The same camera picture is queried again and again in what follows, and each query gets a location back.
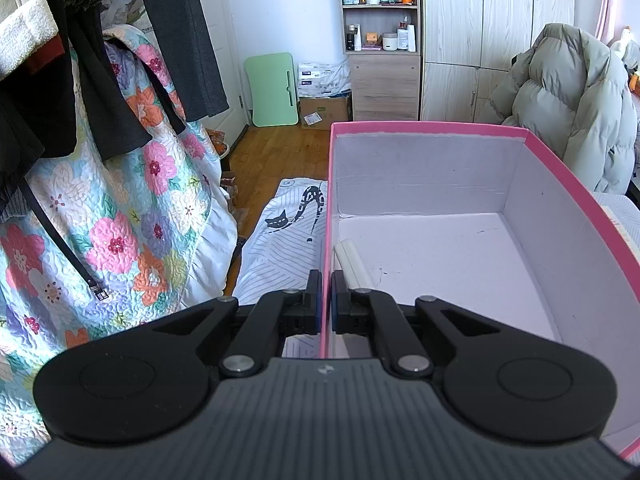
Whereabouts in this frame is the brown cardboard box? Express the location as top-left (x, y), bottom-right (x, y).
top-left (299, 95), bottom-right (352, 131)

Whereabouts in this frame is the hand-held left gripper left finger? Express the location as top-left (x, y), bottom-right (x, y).
top-left (150, 270), bottom-right (323, 380)

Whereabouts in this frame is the white fleece garment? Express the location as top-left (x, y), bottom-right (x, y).
top-left (0, 0), bottom-right (60, 80)

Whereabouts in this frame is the black belt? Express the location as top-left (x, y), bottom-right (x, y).
top-left (17, 180), bottom-right (109, 302)

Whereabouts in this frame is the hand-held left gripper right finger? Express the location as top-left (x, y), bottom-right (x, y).
top-left (330, 270), bottom-right (501, 380)

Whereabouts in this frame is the black hanging garment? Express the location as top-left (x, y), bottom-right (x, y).
top-left (0, 0), bottom-right (186, 211)

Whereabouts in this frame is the pink cardboard box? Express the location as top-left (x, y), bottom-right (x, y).
top-left (320, 121), bottom-right (640, 461)

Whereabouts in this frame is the dark grey hanging garment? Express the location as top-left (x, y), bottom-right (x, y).
top-left (129, 0), bottom-right (230, 122)

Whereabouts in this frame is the grey puffer jacket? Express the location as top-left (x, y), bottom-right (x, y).
top-left (475, 23), bottom-right (640, 196)

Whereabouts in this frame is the white printed bag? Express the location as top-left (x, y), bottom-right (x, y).
top-left (100, 0), bottom-right (157, 37)

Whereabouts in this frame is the white plush goose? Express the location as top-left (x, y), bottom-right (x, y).
top-left (609, 26), bottom-right (640, 67)

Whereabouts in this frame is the floral quilt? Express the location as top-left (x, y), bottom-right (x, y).
top-left (0, 25), bottom-right (241, 466)

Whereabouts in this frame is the green folding table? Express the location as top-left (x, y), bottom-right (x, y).
top-left (244, 52), bottom-right (300, 128)

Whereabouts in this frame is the stack of white packs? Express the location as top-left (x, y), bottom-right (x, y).
top-left (297, 60), bottom-right (353, 99)

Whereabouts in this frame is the cat print mat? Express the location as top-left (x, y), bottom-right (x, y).
top-left (232, 178), bottom-right (331, 358)

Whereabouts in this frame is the white plastic tube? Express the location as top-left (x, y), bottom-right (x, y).
top-left (334, 240), bottom-right (375, 291)

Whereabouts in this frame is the wooden shelf unit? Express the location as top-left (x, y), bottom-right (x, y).
top-left (337, 0), bottom-right (422, 122)

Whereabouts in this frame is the bowl of snack packets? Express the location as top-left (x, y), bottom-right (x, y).
top-left (206, 129), bottom-right (232, 157)

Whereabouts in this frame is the white bed sheet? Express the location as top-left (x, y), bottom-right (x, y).
top-left (594, 191), bottom-right (640, 283)

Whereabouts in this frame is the red garment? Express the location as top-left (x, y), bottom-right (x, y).
top-left (25, 35), bottom-right (67, 75)

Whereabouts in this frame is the light wooden wardrobe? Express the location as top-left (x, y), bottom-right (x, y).
top-left (419, 0), bottom-right (608, 123)

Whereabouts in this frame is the white door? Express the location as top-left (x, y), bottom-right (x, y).
top-left (190, 0), bottom-right (251, 142)

